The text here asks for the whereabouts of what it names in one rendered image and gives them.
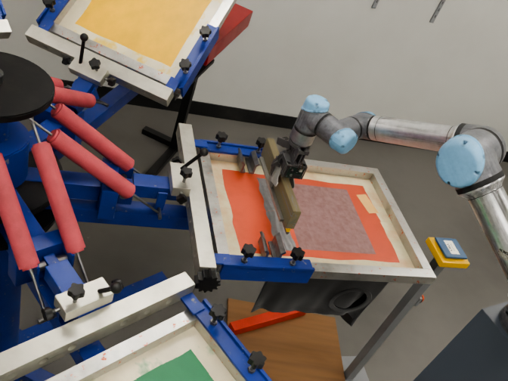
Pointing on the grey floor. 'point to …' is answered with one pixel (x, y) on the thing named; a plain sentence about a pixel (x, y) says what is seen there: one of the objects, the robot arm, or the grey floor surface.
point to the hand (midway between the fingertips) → (277, 183)
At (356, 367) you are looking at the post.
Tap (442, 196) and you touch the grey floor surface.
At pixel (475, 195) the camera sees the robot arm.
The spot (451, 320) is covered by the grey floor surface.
